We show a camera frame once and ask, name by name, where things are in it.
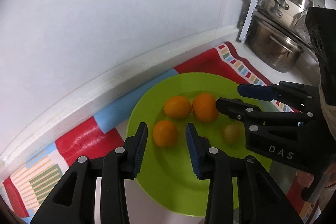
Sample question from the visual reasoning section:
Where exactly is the white metal shelf rack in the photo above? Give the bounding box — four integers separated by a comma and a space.
239, 0, 318, 62

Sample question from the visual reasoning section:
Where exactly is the large orange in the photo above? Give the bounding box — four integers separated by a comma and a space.
193, 93, 219, 123

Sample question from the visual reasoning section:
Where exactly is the large steel stockpot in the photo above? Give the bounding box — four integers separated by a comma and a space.
246, 12, 304, 73

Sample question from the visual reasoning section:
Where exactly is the white rice paddle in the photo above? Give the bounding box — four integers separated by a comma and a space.
325, 0, 336, 10

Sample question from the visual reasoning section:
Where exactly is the person's right hand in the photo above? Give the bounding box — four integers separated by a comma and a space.
296, 168, 336, 212

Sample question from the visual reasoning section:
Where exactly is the small orange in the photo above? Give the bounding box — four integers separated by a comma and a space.
153, 120, 178, 148

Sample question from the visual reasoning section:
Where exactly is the yellow plum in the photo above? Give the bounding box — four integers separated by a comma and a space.
222, 124, 240, 144

